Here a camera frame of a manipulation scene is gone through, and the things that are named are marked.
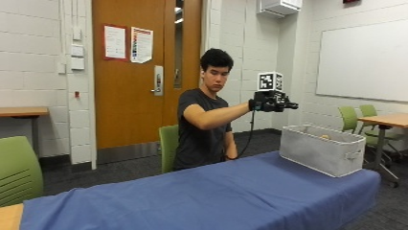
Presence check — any white marker cube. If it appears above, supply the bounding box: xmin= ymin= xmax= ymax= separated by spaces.
xmin=257 ymin=71 xmax=285 ymax=93

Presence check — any green chair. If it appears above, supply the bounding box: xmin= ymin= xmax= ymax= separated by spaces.
xmin=159 ymin=124 xmax=181 ymax=174
xmin=0 ymin=135 xmax=46 ymax=208
xmin=359 ymin=103 xmax=406 ymax=142
xmin=338 ymin=105 xmax=403 ymax=167

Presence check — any grey fabric storage bin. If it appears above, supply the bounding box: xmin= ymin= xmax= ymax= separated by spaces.
xmin=278 ymin=124 xmax=367 ymax=178

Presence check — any the person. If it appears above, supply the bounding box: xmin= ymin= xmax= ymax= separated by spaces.
xmin=173 ymin=48 xmax=253 ymax=172

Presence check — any whiteboard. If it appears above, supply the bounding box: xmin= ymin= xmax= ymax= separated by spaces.
xmin=315 ymin=19 xmax=408 ymax=104

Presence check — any wooden table with metal legs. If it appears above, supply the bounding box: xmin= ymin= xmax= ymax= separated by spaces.
xmin=358 ymin=112 xmax=408 ymax=189

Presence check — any blue tablecloth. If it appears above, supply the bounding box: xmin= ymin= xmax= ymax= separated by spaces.
xmin=19 ymin=150 xmax=383 ymax=230

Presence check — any wooden door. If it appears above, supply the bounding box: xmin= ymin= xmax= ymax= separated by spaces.
xmin=92 ymin=0 xmax=205 ymax=150

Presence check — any colourful paper poster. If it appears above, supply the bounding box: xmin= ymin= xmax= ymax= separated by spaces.
xmin=131 ymin=26 xmax=155 ymax=64

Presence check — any white paper notice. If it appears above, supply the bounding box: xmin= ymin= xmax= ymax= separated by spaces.
xmin=104 ymin=24 xmax=129 ymax=61

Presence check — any wooden side table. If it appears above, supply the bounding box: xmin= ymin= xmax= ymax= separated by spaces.
xmin=0 ymin=105 xmax=50 ymax=151

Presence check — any black glove cable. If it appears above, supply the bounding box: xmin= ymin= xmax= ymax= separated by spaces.
xmin=226 ymin=109 xmax=258 ymax=161

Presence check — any white wall-mounted box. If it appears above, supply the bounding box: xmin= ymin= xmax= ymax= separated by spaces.
xmin=257 ymin=0 xmax=303 ymax=18

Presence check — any silver door handle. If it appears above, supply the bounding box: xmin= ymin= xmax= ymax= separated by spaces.
xmin=151 ymin=65 xmax=165 ymax=97

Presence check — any white wall switch box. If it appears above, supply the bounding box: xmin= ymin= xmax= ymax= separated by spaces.
xmin=71 ymin=44 xmax=85 ymax=71

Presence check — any white wall conduit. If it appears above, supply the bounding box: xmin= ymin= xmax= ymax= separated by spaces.
xmin=63 ymin=0 xmax=83 ymax=42

